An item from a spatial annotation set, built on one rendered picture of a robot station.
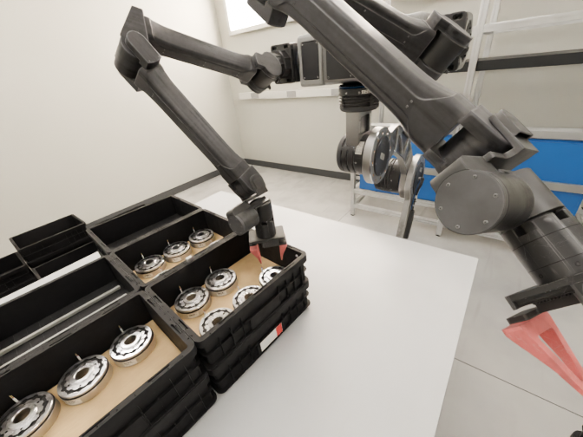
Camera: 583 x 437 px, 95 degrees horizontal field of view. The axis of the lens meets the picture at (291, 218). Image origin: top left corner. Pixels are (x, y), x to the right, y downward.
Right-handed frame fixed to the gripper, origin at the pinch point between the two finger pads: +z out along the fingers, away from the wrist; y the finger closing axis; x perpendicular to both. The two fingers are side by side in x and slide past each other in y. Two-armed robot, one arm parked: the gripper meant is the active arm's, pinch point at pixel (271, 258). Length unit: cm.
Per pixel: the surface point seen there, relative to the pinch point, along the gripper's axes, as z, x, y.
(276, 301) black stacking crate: 8.7, -9.2, -0.4
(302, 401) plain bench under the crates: 24.0, -29.5, 2.2
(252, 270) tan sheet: 10.7, 8.9, -7.4
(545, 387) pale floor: 95, -11, 117
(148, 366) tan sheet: 10.7, -20.7, -34.1
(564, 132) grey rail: 2, 75, 184
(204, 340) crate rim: 1.0, -24.2, -17.2
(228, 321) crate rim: 1.3, -19.9, -12.1
